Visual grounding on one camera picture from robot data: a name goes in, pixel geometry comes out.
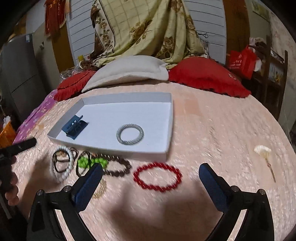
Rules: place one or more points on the red shopping bag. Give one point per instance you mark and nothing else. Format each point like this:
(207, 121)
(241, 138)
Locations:
(241, 61)

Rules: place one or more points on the red hanging decoration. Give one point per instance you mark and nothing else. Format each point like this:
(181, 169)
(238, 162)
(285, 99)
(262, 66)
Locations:
(54, 16)

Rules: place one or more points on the large red ruffled pillow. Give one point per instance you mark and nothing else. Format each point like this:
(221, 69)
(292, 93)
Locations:
(203, 74)

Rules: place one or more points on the white fan-shaped flower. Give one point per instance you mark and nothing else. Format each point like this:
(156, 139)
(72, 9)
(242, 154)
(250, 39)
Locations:
(262, 150)

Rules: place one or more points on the white cardboard tray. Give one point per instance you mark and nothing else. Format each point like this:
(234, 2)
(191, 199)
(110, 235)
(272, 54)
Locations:
(129, 120)

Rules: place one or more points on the wall poster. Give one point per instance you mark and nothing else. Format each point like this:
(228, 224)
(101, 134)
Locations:
(260, 9)

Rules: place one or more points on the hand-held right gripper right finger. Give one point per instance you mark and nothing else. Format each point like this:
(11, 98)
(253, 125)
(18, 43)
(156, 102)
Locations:
(211, 185)

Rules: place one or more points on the grey refrigerator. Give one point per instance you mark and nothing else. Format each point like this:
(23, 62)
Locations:
(18, 74)

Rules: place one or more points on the blue hair claw clip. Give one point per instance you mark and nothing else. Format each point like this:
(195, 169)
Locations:
(75, 128)

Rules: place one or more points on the small red ruffled pillow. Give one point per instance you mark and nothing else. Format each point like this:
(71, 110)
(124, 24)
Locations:
(74, 84)

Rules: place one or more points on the yellow bottle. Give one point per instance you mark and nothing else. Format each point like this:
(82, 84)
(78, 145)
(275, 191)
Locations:
(81, 58)

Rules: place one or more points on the clear plastic bags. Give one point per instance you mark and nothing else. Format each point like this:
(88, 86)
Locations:
(69, 73)

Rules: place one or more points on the orange basket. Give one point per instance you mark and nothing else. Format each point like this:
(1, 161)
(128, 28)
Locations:
(7, 136)

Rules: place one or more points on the purple floral sheet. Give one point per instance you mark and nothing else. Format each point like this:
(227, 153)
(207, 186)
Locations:
(32, 120)

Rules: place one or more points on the white pillow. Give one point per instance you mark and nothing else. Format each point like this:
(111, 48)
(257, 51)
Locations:
(124, 69)

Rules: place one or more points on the person's left hand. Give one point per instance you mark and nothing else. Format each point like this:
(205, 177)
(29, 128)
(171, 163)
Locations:
(12, 192)

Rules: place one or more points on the wooden rack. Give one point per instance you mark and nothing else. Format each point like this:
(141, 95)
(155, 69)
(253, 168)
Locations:
(268, 76)

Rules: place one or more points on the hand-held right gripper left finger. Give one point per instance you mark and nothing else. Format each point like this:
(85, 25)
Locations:
(89, 185)

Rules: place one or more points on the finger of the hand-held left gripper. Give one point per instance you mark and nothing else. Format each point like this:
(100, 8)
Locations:
(24, 144)

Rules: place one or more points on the floral checked quilt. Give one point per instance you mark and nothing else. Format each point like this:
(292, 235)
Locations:
(143, 27)

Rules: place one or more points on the small translucent cube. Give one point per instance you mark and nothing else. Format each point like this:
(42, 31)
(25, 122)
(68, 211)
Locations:
(41, 126)

